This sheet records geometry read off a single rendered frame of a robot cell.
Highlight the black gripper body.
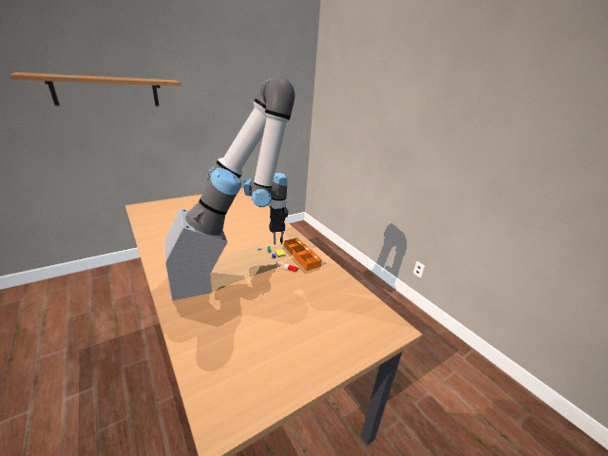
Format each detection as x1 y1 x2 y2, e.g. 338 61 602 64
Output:
269 199 288 233

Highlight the orange divided tray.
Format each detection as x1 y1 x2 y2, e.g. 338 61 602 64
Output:
283 237 322 271

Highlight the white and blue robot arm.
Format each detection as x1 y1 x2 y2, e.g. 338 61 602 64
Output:
185 78 295 236

